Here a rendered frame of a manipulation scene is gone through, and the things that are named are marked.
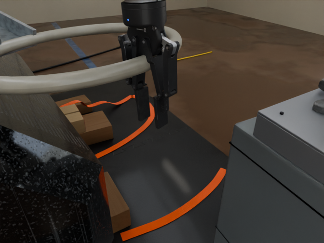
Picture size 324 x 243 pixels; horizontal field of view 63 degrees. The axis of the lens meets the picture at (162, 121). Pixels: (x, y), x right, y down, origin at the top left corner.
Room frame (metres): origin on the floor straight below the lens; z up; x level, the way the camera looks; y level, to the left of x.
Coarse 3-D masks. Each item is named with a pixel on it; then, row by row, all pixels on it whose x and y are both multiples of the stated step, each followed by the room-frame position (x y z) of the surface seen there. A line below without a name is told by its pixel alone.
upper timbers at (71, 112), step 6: (60, 108) 1.64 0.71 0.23; (66, 108) 1.64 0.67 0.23; (72, 108) 1.64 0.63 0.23; (66, 114) 1.57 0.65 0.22; (72, 114) 1.56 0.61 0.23; (78, 114) 1.56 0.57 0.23; (72, 120) 1.48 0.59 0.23; (78, 120) 1.49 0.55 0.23; (78, 126) 1.48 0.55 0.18; (84, 126) 1.50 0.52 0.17; (78, 132) 1.48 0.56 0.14
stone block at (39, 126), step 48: (0, 96) 0.67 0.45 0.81; (48, 96) 0.97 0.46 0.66; (0, 144) 0.47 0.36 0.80; (48, 144) 0.54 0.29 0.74; (0, 192) 0.41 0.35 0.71; (48, 192) 0.46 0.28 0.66; (96, 192) 0.55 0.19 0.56; (0, 240) 0.39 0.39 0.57; (48, 240) 0.44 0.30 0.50; (96, 240) 0.50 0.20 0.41
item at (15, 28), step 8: (0, 16) 0.83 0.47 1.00; (8, 16) 0.82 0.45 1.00; (0, 24) 0.84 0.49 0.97; (8, 24) 0.82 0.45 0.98; (16, 24) 0.80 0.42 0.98; (24, 24) 0.79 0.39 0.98; (0, 32) 0.80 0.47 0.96; (8, 32) 0.81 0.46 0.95; (16, 32) 0.81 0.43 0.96; (24, 32) 0.79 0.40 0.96; (32, 32) 0.77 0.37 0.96; (0, 40) 0.68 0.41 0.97; (24, 48) 0.75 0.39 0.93; (0, 56) 0.68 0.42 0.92
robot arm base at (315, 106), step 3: (321, 81) 0.58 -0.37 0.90; (321, 84) 0.58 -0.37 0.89; (321, 87) 0.57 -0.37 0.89; (321, 99) 0.52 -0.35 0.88; (315, 102) 0.51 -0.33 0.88; (318, 102) 0.51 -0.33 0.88; (321, 102) 0.50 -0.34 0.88; (315, 105) 0.50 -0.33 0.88; (318, 105) 0.50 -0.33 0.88; (321, 105) 0.49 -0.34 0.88; (312, 108) 0.51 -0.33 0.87; (315, 108) 0.50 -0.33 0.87; (318, 108) 0.49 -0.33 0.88; (321, 108) 0.49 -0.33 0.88; (318, 111) 0.49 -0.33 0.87; (321, 111) 0.49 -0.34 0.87
